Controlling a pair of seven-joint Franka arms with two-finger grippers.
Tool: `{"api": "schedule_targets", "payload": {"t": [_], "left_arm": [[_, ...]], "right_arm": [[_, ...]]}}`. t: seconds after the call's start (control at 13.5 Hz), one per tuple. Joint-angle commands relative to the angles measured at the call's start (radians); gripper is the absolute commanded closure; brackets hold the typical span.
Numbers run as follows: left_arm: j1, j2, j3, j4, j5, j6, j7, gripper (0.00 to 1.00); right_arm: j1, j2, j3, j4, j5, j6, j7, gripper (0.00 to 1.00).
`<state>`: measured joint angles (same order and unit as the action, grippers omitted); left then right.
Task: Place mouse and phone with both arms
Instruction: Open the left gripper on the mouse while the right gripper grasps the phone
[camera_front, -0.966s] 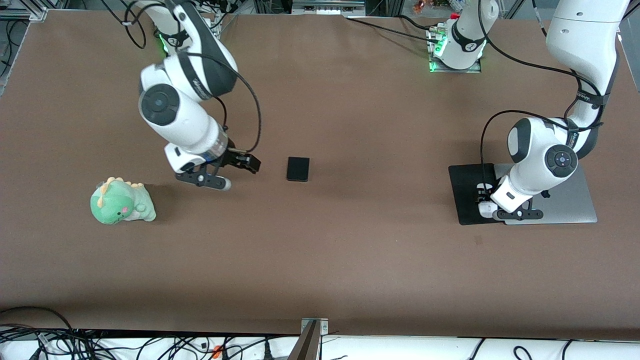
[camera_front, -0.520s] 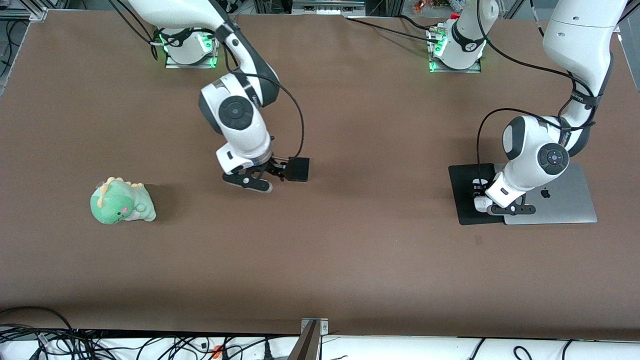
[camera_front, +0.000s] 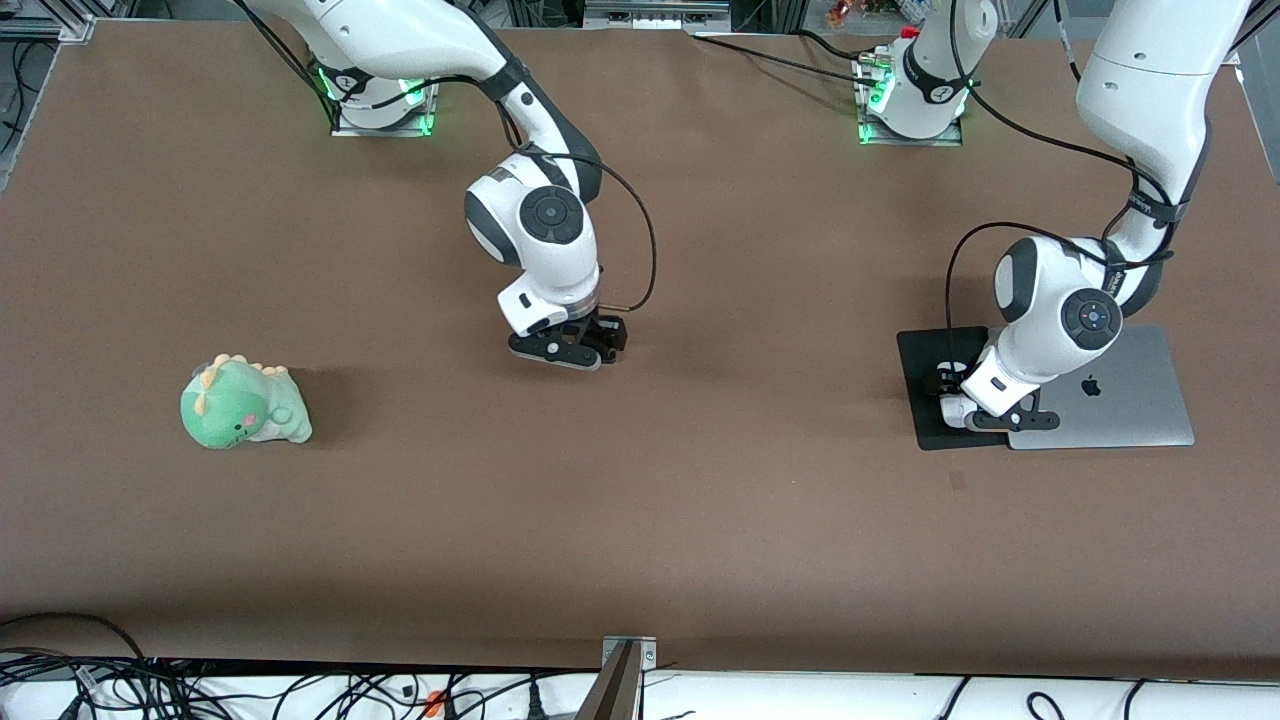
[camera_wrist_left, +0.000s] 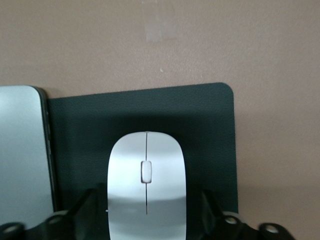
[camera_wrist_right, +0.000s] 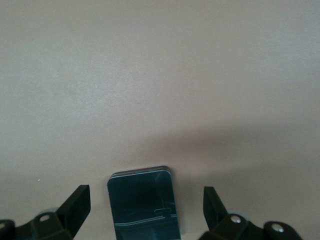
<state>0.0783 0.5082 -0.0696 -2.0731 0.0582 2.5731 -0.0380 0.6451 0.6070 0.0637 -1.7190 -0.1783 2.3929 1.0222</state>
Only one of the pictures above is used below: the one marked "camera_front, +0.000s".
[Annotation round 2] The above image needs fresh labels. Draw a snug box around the green dinosaur plush toy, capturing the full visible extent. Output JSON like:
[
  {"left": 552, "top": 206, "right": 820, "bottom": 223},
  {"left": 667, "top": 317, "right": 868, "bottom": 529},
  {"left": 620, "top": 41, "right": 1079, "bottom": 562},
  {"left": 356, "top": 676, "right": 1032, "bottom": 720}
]
[{"left": 180, "top": 353, "right": 314, "bottom": 450}]

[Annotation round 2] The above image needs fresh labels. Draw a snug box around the black looped floor cable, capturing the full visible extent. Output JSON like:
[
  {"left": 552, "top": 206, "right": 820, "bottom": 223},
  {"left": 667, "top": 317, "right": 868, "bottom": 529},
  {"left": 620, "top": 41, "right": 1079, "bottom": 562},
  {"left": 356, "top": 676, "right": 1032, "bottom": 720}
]
[{"left": 0, "top": 612, "right": 153, "bottom": 669}]

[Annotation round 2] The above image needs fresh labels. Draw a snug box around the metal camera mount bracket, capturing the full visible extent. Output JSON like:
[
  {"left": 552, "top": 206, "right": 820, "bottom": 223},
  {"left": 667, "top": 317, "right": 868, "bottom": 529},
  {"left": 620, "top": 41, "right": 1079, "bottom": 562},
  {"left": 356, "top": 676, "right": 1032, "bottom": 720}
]
[{"left": 575, "top": 636, "right": 658, "bottom": 720}]

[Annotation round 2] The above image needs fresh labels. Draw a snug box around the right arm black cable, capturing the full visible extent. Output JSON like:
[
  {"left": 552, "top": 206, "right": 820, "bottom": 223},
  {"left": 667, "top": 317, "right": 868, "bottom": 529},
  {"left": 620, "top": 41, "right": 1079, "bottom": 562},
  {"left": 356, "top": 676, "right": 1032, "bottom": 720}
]
[{"left": 495, "top": 95, "right": 659, "bottom": 313}]

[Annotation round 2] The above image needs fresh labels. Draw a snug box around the grey power strip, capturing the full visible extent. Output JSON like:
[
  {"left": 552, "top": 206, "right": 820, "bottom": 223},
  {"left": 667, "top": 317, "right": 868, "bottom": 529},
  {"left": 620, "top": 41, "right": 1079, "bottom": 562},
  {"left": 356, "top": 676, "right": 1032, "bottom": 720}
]
[{"left": 583, "top": 0, "right": 732, "bottom": 31}]

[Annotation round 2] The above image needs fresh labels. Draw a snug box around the long black table cable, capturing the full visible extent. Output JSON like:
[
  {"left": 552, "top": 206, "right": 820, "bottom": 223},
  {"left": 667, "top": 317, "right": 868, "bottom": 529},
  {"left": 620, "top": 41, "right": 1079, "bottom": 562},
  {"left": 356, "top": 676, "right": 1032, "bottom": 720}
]
[{"left": 690, "top": 33, "right": 881, "bottom": 89}]

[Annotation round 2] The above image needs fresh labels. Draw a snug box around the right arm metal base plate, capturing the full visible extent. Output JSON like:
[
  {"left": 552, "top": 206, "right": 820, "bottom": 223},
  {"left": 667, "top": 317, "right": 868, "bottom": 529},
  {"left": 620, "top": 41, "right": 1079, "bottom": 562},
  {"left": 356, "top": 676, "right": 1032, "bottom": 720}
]
[{"left": 330, "top": 80, "right": 441, "bottom": 138}]

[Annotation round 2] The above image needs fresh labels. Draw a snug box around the aluminium frame profile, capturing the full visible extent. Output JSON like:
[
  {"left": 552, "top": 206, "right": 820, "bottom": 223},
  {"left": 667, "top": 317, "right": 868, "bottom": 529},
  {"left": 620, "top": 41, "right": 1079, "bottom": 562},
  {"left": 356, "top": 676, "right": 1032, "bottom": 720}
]
[
  {"left": 0, "top": 0, "right": 101, "bottom": 43},
  {"left": 1203, "top": 0, "right": 1280, "bottom": 67}
]

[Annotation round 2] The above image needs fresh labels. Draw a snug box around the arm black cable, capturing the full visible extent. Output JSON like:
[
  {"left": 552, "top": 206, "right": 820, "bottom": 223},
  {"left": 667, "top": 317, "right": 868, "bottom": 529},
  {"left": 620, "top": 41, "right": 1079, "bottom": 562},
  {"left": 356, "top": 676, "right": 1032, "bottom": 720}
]
[
  {"left": 495, "top": 95, "right": 659, "bottom": 313},
  {"left": 940, "top": 0, "right": 1191, "bottom": 373}
]

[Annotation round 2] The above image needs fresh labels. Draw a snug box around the black mouse pad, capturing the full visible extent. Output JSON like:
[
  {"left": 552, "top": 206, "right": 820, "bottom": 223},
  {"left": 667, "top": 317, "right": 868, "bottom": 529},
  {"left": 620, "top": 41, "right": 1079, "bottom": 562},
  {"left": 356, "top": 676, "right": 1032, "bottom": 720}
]
[{"left": 896, "top": 326, "right": 1011, "bottom": 452}]

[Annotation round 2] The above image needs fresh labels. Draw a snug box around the grey side panel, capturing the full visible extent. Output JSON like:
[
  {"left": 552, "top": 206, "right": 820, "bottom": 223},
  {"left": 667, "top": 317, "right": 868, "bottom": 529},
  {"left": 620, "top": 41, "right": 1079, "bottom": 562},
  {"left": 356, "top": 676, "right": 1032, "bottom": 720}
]
[{"left": 1238, "top": 60, "right": 1280, "bottom": 186}]

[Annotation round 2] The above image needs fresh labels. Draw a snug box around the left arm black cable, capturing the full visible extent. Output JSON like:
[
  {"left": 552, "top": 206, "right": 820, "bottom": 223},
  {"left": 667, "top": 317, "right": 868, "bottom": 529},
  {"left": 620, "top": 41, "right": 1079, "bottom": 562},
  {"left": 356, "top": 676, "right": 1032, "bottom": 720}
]
[{"left": 940, "top": 0, "right": 1191, "bottom": 373}]

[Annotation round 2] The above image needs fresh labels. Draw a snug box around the silver closed laptop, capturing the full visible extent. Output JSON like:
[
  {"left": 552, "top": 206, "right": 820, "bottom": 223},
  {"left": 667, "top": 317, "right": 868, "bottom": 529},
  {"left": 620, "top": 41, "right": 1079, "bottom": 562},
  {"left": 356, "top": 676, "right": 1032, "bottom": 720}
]
[{"left": 987, "top": 324, "right": 1197, "bottom": 451}]

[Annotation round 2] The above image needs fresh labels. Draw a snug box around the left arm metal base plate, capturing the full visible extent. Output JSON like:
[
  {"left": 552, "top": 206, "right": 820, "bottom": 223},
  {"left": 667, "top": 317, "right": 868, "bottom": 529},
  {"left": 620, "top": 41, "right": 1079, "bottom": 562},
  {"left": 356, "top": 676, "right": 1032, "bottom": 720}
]
[{"left": 855, "top": 50, "right": 966, "bottom": 148}]

